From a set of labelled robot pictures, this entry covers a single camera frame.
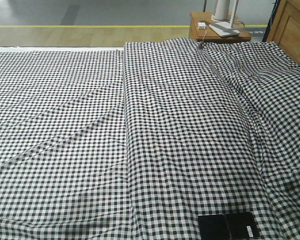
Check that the black foldable phone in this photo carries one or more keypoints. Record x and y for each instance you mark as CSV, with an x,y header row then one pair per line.
x,y
230,226

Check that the checkered bed sheet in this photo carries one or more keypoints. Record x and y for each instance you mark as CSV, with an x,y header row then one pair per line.
x,y
63,171

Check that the white desk lamp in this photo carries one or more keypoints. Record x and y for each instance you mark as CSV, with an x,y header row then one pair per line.
x,y
224,28

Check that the wooden bedside table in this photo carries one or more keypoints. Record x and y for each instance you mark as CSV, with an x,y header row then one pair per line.
x,y
208,35

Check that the white charger adapter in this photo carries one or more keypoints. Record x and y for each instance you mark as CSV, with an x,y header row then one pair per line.
x,y
201,26

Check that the white cylindrical appliance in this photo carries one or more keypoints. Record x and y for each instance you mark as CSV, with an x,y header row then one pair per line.
x,y
221,11

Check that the wooden headboard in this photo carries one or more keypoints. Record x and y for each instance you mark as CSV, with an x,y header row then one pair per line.
x,y
285,30

